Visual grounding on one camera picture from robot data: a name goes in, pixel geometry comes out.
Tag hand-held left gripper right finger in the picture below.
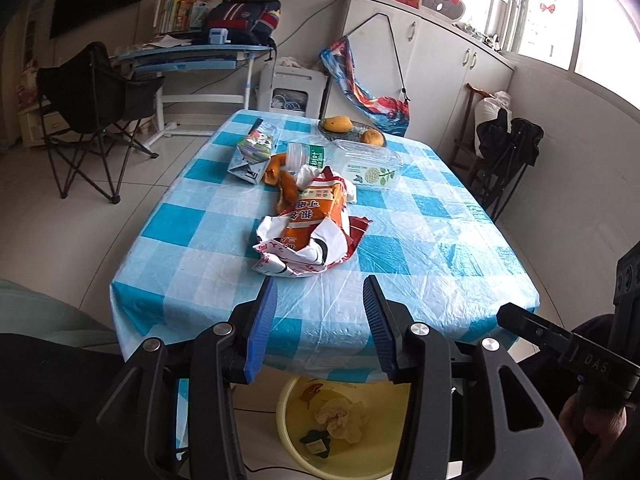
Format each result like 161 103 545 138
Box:
362 275 586 480

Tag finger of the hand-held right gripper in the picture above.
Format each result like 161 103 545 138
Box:
496 302 577 361

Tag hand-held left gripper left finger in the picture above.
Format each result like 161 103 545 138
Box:
57 276 278 480

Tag red and white plastic bag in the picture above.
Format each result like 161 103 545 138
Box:
251 212 372 278

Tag yellow plastic basin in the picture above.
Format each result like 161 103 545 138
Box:
276 374 416 480

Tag orange snack bag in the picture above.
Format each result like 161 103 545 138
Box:
275 166 351 253

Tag printed milk carton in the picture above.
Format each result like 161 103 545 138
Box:
227 117 280 184

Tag person's right hand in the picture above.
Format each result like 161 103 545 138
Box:
559 392 627 449

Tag crumpled tissue wad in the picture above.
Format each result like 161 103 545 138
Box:
314 396 373 445

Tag blue checked plastic tablecloth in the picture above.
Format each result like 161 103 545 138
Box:
110 109 542 386

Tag dark wrapper with label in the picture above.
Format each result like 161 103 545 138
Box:
300 430 332 458

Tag clear plastic flower-label container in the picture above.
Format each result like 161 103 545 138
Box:
332 141 405 192

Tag clear bottle with green label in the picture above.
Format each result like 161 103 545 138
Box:
285 141 326 173

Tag black folded chair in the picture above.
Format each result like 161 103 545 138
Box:
475 107 545 221

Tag grey fruit plate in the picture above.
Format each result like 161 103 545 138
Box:
318 119 388 148

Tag dark wooden chair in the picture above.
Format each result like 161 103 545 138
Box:
452 82 501 176

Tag grey green cushion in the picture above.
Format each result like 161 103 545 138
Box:
0 280 118 361

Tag white sack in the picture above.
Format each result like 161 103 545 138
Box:
474 91 512 133

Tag colourful printed bag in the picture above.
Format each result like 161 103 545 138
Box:
320 37 413 137

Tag white plastic stool cabinet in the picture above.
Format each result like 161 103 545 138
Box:
257 65 331 120

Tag white storage cabinet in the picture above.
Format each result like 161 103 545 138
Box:
342 0 516 161

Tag blue study desk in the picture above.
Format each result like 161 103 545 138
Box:
116 42 277 141

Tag black folding camp chair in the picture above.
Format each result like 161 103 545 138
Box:
36 41 166 205

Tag row of small cups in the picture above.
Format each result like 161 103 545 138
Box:
452 20 506 51

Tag loose papers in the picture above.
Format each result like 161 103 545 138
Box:
115 34 193 58

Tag white drawer cabinet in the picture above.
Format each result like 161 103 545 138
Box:
15 60 66 148

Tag dark striped backpack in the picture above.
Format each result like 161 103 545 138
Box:
200 0 282 47

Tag row of books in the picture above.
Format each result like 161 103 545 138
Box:
152 0 211 35

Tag white grey mouse-shaped cushion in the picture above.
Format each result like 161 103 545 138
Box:
421 0 466 22

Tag black floor cable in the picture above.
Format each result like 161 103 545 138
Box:
232 406 303 477

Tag black strap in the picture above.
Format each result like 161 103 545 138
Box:
345 12 408 103

